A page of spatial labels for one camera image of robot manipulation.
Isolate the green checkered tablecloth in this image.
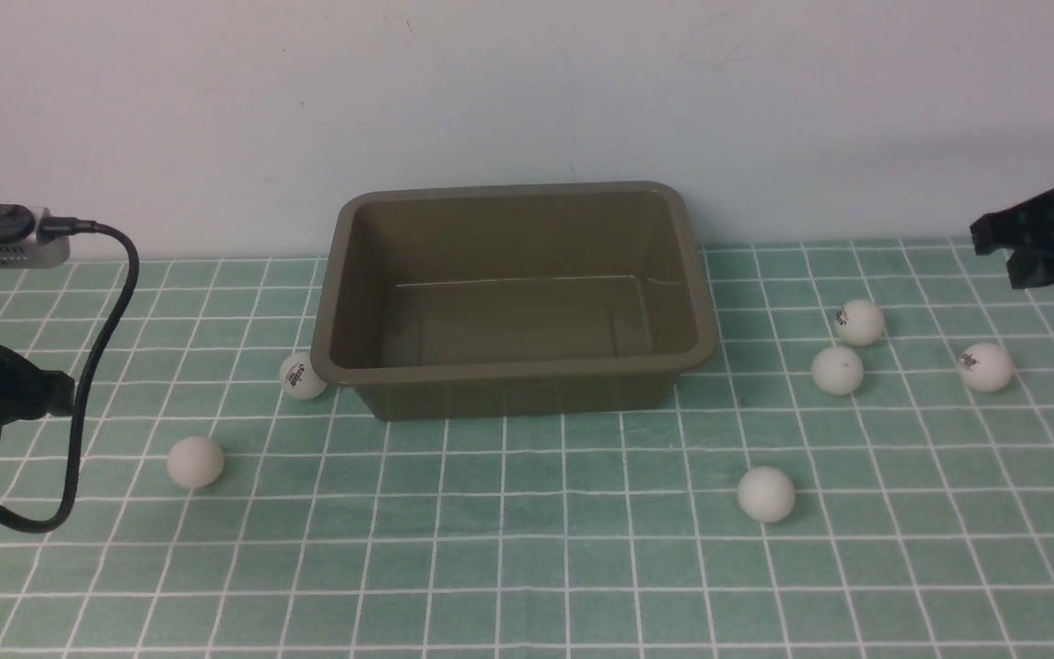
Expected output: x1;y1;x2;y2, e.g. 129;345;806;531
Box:
0;239;1054;658

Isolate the olive green plastic bin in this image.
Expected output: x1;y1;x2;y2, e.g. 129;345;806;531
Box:
309;180;721;422

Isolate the black camera cable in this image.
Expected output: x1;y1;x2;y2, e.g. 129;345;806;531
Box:
0;216;141;535

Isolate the white ball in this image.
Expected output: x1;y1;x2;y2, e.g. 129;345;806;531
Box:
736;466;796;524
279;351;328;401
834;297;886;347
165;437;225;491
811;346;865;396
955;342;1016;393

